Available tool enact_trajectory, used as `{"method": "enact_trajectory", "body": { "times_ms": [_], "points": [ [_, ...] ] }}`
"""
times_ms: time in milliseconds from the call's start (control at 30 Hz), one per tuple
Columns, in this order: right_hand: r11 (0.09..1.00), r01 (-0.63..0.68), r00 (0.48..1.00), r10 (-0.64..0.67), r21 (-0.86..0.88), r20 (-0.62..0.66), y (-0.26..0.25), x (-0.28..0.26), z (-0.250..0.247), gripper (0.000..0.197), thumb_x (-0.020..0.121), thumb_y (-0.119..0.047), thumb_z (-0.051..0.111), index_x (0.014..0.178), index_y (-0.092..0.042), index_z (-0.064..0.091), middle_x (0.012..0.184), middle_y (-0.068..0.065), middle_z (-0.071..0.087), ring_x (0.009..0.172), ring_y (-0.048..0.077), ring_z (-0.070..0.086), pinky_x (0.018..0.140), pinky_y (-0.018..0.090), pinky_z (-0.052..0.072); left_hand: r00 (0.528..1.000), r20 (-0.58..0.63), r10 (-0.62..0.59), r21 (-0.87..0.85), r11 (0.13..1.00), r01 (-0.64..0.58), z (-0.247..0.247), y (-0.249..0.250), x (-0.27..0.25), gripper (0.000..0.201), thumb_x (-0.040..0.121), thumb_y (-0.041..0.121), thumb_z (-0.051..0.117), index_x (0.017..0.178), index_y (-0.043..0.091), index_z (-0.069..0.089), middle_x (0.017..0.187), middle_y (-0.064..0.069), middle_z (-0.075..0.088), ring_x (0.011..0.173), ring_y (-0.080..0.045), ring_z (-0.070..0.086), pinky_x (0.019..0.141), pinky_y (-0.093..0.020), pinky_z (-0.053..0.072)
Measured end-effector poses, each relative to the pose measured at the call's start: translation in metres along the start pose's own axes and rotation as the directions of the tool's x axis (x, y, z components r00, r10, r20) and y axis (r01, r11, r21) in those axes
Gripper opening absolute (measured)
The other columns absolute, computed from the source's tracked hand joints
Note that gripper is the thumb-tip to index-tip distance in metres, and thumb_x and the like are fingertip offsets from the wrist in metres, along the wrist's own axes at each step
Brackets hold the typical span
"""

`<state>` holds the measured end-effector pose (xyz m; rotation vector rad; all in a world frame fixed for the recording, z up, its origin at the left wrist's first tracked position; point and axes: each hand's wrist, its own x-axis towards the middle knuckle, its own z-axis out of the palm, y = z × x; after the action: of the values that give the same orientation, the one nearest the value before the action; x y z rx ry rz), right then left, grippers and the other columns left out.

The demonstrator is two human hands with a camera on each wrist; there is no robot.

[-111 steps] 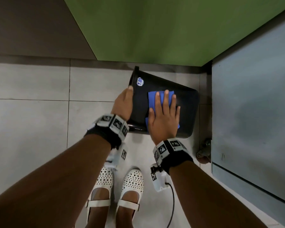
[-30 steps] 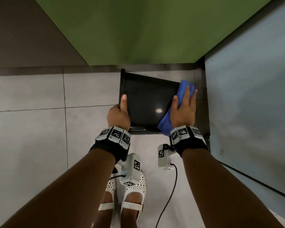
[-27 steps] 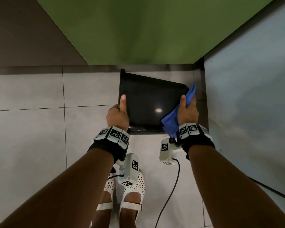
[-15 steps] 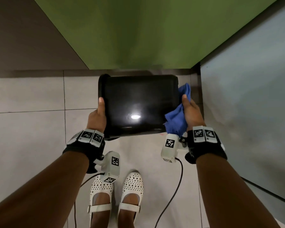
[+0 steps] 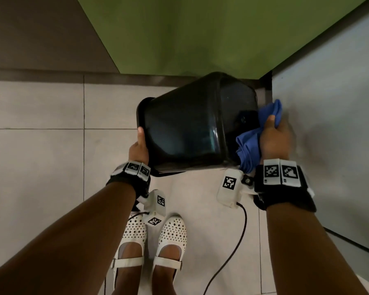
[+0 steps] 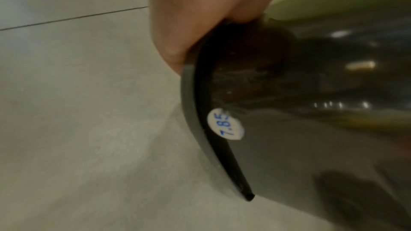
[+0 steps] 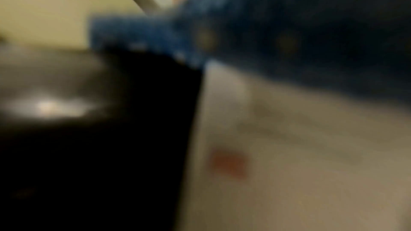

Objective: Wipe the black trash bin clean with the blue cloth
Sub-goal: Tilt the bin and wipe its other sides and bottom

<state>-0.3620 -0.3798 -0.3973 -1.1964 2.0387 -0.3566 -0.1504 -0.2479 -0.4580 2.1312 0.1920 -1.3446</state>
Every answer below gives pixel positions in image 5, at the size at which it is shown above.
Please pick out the person's left hand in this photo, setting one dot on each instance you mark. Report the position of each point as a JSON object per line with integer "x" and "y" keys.
{"x": 140, "y": 152}

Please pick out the person's right hand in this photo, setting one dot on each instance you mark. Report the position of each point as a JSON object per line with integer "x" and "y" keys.
{"x": 275, "y": 144}

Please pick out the blue cleaning cloth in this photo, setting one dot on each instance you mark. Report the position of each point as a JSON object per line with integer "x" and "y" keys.
{"x": 249, "y": 144}

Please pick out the black plastic waste bin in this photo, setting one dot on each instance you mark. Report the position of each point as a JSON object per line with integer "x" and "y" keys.
{"x": 184, "y": 125}

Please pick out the person's right forearm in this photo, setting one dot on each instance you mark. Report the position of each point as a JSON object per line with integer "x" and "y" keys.
{"x": 304, "y": 248}

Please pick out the person's left forearm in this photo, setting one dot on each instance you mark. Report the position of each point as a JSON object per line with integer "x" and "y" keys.
{"x": 73, "y": 242}

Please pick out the black left wristband with markers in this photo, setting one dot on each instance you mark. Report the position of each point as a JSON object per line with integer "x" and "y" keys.
{"x": 126, "y": 181}

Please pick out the black wristband with markers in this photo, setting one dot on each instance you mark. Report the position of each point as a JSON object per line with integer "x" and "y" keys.
{"x": 283, "y": 193}
{"x": 126, "y": 181}

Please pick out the black right wristband with markers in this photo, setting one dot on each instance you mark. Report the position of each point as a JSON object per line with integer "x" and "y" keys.
{"x": 283, "y": 193}

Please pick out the grey cabinet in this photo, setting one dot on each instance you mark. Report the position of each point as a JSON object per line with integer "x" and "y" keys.
{"x": 332, "y": 119}

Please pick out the white perforated left shoe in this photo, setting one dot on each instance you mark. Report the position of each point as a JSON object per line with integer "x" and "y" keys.
{"x": 135, "y": 231}

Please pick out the white perforated shoe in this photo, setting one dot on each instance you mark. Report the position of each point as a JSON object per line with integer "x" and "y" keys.
{"x": 173, "y": 231}
{"x": 135, "y": 231}

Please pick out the white perforated right shoe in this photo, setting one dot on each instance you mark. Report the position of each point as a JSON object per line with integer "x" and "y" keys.
{"x": 173, "y": 231}

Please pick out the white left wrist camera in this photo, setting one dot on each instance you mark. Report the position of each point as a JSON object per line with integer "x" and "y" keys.
{"x": 155, "y": 208}

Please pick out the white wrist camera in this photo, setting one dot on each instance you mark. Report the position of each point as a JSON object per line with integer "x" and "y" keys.
{"x": 230, "y": 193}
{"x": 155, "y": 208}

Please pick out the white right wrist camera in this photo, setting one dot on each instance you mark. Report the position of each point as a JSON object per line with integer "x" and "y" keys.
{"x": 230, "y": 193}

